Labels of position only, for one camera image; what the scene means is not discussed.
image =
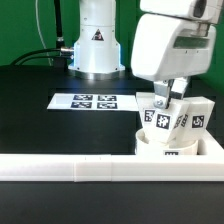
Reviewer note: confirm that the white L-shaped fence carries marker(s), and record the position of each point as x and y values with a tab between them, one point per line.
207	165

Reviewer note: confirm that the white marker sheet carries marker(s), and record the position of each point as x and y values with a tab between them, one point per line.
93	102

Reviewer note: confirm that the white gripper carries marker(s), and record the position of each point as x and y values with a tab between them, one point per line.
173	39

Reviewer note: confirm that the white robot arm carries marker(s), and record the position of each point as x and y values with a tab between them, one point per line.
97	53

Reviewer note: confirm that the white round stool seat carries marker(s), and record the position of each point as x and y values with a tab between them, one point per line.
144	147

